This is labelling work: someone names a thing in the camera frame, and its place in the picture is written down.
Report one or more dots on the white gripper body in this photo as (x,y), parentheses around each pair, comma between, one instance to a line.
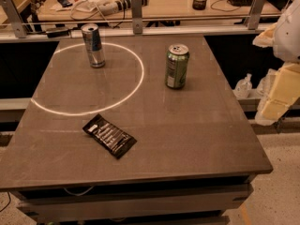
(289,35)

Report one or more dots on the black snack packet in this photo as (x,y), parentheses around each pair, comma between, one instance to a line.
(111,137)

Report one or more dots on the clear sanitizer bottle left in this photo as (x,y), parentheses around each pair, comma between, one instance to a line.
(243,87)

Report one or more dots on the middle metal bracket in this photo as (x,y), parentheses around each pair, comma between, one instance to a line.
(137,17)

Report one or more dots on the white power strip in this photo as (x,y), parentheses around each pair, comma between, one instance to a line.
(109,8)

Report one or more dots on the clear sanitizer bottle right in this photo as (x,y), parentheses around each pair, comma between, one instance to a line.
(265,83)

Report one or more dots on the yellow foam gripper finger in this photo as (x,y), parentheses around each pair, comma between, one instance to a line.
(266,38)
(284,91)

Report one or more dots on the left metal bracket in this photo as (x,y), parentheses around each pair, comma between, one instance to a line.
(14,18)

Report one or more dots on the black mesh cup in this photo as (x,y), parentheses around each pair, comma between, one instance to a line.
(199,4)

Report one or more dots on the green soda can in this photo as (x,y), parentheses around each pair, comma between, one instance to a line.
(176,66)

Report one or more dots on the right metal bracket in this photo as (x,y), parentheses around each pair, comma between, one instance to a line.
(253,19)

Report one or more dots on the silver blue energy drink can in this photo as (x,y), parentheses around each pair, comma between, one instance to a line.
(93,45)

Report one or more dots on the clear sanitizer bottle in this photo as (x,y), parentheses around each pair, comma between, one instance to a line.
(243,87)
(265,83)

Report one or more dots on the black device on rail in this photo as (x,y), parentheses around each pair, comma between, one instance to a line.
(57,32)

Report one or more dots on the metal bracket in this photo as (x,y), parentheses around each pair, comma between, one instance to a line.
(253,19)
(14,18)
(137,17)

